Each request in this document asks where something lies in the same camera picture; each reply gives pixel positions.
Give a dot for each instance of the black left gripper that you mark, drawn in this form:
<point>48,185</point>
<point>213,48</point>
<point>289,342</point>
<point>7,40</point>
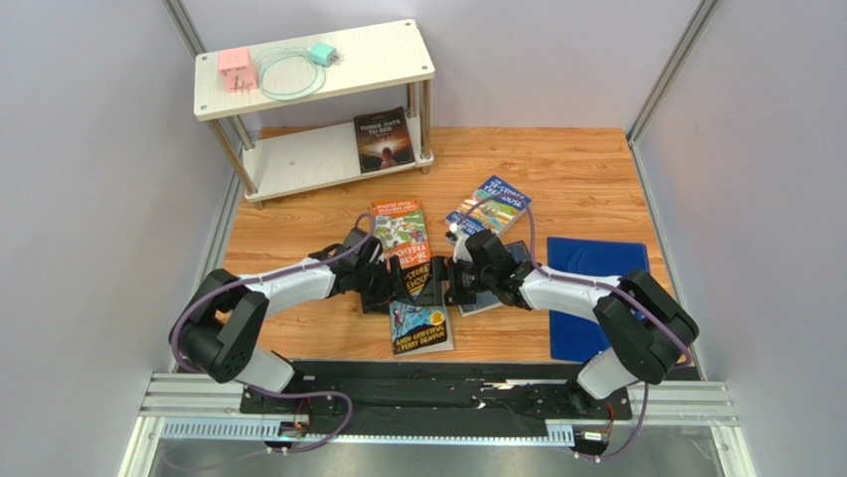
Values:
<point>397,284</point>

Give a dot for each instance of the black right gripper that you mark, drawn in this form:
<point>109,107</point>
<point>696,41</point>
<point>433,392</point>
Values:
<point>457,283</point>

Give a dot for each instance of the Nineteen Eighty-Four book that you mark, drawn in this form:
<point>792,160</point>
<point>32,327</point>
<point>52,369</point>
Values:
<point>486,301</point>

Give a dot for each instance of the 169-Storey Treehouse book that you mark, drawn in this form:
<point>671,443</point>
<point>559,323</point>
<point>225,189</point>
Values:
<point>419,329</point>

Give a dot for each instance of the orange 78-Storey Treehouse book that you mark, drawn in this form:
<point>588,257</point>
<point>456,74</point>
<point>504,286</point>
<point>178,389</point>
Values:
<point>401,228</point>

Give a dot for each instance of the blue 91-Storey Treehouse book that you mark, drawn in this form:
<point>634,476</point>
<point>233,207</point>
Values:
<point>495,205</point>

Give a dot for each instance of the Three Days to See book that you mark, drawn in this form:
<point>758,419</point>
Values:
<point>383,140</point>

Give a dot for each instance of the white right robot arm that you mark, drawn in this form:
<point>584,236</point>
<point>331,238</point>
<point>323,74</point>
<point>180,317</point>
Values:
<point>647,329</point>

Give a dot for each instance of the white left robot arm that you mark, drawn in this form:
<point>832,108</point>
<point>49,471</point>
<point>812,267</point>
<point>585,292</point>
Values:
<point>217,333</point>

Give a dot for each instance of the white two-tier shelf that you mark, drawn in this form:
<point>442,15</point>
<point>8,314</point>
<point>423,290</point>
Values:
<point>381,67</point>

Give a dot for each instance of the mint green charger plug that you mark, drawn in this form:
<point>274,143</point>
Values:
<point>323,55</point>

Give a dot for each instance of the pink cube power adapter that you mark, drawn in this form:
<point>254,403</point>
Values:
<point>237,70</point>

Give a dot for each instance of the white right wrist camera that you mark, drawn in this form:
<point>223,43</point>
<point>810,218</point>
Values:
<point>454,234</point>

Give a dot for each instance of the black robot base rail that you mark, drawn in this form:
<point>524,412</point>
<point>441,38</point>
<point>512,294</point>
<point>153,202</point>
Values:
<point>437,399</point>

